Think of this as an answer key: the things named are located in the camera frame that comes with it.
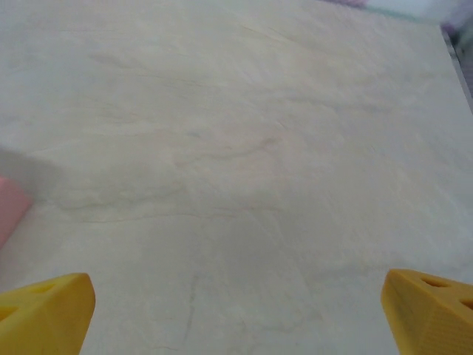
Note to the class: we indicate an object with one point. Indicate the aluminium side rail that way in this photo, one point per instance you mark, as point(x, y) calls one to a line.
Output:
point(462, 74)

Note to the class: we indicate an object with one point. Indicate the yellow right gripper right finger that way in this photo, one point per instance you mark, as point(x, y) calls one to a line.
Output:
point(432, 318)

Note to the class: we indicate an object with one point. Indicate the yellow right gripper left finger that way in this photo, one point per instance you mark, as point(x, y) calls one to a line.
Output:
point(48, 318)

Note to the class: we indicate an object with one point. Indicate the pink paper box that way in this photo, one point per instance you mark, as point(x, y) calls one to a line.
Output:
point(11, 207)

